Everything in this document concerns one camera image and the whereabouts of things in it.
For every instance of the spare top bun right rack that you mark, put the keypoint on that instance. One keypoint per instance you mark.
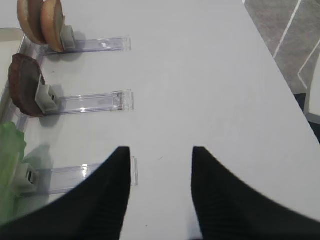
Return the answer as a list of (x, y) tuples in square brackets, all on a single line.
[(29, 17)]

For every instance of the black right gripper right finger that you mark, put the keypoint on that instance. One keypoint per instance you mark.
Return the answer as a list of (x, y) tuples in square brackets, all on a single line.
[(229, 209)]

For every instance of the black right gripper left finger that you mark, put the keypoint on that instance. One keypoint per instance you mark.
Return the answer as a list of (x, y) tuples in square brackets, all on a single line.
[(94, 210)]

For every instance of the green lettuce leaf right rack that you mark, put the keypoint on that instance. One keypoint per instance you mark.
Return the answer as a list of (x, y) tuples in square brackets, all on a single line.
[(12, 151)]

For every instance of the clear pusher track right near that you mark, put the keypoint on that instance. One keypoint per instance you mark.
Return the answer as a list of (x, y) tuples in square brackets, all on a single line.
[(30, 178)]

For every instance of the bun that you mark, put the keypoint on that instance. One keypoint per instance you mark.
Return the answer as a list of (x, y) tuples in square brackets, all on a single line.
[(52, 22)]

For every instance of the clear pusher track right middle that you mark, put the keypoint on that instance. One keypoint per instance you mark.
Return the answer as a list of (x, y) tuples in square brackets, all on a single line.
[(51, 104)]

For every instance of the brown meat patty right rack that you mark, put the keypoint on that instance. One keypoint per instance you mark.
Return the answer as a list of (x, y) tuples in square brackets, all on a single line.
[(24, 75)]

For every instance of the metal serving tray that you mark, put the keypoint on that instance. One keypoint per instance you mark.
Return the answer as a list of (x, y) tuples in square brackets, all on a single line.
[(11, 34)]

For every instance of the clear pusher track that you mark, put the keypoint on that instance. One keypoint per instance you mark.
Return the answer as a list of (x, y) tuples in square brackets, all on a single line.
[(51, 104), (30, 178), (72, 45)]

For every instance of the clear pusher track right far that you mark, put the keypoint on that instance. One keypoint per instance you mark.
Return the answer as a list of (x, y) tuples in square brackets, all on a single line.
[(72, 45)]

